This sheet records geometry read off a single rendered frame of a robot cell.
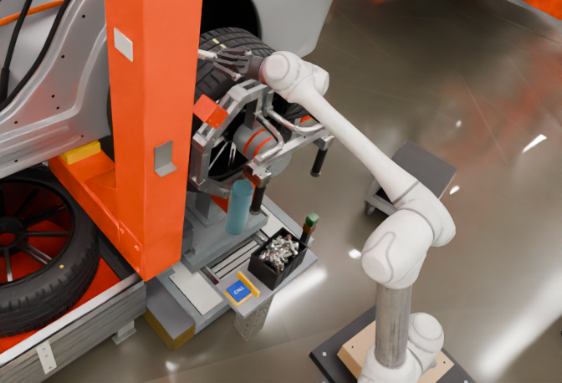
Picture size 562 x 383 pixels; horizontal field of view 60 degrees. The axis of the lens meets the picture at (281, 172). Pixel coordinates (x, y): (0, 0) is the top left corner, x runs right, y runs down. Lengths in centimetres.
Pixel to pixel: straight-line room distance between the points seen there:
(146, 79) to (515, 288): 246
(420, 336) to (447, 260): 123
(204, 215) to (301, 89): 123
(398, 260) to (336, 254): 146
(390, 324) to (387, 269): 29
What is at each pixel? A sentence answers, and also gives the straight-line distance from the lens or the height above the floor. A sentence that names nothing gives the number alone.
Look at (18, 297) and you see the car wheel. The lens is 194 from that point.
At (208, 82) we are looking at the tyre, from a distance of 172.
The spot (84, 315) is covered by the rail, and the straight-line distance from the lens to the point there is 199.
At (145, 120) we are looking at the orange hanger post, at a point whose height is 129.
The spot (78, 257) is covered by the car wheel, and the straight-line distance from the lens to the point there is 199.
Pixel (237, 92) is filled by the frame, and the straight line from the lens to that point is 171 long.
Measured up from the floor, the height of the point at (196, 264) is 16.
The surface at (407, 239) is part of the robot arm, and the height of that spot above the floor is 119.
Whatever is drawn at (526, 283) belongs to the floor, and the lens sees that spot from 321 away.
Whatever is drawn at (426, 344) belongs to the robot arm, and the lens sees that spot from 184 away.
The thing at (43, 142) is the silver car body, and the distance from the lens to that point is 192.
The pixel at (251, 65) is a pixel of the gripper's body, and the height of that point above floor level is 128.
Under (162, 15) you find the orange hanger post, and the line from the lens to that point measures 115.
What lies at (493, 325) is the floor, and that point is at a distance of 291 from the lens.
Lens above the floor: 214
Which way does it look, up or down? 45 degrees down
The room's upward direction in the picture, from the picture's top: 16 degrees clockwise
